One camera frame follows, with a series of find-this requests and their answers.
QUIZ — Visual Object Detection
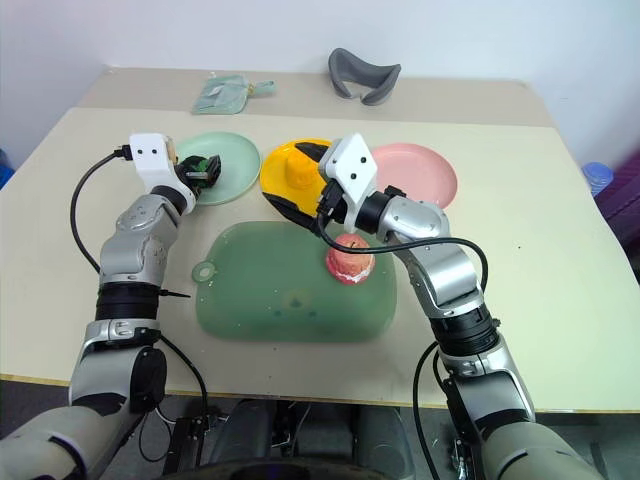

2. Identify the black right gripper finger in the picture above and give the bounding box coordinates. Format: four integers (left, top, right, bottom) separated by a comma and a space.
294, 141, 334, 164
261, 190, 324, 237

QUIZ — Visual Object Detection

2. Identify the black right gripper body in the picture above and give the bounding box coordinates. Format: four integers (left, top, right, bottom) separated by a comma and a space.
314, 177, 350, 227

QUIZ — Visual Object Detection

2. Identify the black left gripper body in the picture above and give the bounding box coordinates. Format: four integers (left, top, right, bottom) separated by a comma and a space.
175, 167, 222, 194

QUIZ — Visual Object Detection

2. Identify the green plate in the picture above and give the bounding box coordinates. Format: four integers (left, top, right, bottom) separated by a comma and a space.
174, 130, 263, 208

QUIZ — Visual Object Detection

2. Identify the yellow toy item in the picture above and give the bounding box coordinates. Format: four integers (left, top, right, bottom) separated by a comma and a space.
283, 149, 318, 191

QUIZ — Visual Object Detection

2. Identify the yellow plate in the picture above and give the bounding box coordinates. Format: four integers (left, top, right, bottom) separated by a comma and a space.
259, 138, 335, 219

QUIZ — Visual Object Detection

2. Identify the pink toy item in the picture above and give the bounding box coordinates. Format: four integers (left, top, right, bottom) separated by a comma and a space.
325, 233, 376, 287

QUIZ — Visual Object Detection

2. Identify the pink plate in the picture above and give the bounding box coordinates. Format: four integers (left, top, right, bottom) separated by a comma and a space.
370, 142, 460, 209

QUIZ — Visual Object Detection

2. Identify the green fabric pouch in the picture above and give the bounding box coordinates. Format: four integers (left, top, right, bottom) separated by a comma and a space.
191, 73, 277, 117

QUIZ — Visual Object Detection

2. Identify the green cutting board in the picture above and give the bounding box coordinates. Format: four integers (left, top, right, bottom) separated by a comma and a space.
191, 220, 400, 345

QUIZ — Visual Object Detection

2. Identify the grey foam face pad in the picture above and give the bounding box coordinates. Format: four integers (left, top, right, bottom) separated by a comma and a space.
327, 47, 403, 107

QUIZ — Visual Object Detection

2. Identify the blue container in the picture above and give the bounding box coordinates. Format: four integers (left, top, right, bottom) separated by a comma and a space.
0, 148, 17, 192

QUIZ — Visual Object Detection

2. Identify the dark rounded shape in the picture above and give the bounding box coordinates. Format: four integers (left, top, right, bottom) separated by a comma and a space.
349, 404, 417, 480
206, 398, 277, 474

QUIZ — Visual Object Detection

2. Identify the black box under table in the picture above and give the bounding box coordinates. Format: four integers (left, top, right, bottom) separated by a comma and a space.
163, 415, 207, 477

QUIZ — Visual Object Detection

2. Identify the blue bottle cap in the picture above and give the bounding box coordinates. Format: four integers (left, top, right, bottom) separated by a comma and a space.
581, 160, 616, 200

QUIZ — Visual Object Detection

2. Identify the purple bag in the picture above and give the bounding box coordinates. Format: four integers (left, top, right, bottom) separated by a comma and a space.
593, 148, 640, 282

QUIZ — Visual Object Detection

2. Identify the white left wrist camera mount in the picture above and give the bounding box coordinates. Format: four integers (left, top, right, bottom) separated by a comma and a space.
128, 131, 195, 194

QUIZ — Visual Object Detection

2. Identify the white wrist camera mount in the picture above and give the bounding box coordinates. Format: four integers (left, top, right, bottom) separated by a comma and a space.
128, 131, 195, 194
318, 132, 380, 235

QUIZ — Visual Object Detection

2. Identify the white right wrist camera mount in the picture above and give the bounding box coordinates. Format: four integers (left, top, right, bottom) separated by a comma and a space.
318, 132, 380, 235

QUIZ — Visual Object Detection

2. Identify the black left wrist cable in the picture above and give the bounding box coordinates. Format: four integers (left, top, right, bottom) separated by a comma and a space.
69, 143, 135, 275

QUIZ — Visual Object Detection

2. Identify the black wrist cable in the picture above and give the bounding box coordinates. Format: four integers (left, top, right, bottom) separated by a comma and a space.
69, 143, 135, 275
314, 189, 495, 301

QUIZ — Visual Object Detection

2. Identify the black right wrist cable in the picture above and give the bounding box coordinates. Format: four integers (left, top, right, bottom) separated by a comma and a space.
314, 189, 495, 301

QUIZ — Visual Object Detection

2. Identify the black left shoulder cable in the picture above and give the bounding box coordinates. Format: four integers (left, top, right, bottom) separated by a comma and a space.
137, 335, 210, 464

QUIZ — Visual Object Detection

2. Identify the black shoulder cable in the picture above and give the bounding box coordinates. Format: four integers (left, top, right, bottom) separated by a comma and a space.
412, 340, 454, 480
137, 335, 210, 464

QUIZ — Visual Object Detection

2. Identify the black right shoulder cable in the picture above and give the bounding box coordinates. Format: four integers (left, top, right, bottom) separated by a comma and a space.
412, 340, 454, 480

